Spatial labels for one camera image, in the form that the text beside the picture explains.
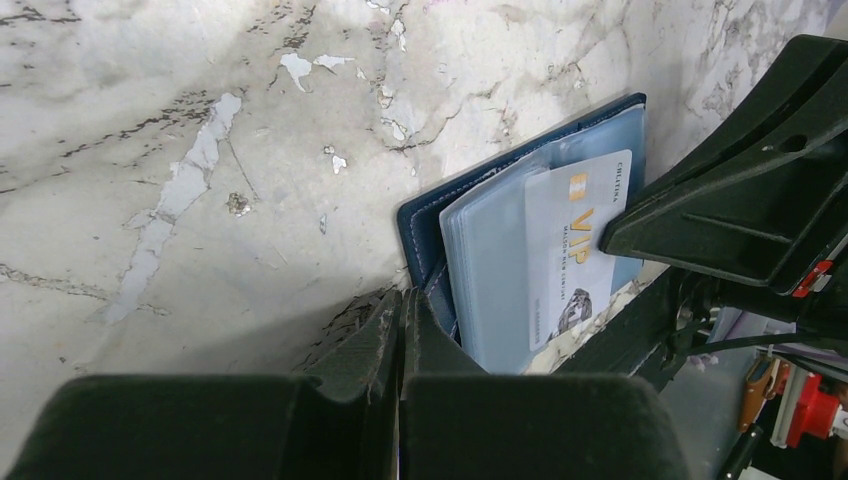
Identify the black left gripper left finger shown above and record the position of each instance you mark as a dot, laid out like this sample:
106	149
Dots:
336	420

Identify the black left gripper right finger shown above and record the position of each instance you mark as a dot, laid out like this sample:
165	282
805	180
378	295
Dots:
459	422

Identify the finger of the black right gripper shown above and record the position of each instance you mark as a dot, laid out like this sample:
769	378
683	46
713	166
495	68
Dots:
756	205
798	105

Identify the blue leather card holder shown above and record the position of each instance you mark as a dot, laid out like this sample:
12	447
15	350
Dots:
465	240

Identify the white VIP card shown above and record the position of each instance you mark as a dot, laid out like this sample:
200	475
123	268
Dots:
570	279

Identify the red container under table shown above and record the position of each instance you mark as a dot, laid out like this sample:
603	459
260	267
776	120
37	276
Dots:
817	414

